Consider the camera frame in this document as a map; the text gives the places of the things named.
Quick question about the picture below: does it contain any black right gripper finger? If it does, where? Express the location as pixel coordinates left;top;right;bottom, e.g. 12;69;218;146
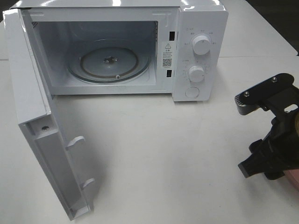
238;139;299;180

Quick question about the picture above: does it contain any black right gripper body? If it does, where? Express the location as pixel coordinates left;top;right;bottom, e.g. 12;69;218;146
261;86;299;168

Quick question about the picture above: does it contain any pink round plate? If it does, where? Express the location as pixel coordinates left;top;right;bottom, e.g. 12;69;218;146
284;169;299;190

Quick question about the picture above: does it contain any round white door button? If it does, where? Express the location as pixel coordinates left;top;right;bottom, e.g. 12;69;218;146
185;87;199;98

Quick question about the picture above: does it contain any white timer knob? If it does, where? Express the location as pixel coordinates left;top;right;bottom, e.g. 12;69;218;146
188;65;205;83

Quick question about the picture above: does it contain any white microwave door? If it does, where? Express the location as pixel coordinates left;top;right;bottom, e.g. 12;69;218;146
3;8;93;220

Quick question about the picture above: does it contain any upper white power knob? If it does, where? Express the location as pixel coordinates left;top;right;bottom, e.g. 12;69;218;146
192;34;211;55

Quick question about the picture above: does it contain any white microwave oven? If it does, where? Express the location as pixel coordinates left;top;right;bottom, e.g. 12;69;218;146
10;0;228;101

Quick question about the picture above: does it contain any white warning label sticker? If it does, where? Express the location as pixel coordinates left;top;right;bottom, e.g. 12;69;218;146
161;41;174;69

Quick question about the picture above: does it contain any glass microwave turntable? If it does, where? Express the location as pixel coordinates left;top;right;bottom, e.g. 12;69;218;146
66;39;154;84

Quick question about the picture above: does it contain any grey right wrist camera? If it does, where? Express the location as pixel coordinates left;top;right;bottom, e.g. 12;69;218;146
235;73;299;117

